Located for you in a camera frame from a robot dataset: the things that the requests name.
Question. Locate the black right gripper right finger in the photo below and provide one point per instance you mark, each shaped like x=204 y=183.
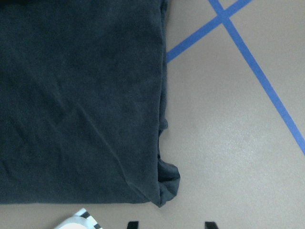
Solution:
x=210 y=225

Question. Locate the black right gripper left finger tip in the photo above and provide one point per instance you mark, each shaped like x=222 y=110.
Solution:
x=133 y=225

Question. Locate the black graphic t-shirt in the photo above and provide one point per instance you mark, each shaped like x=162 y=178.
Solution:
x=82 y=102

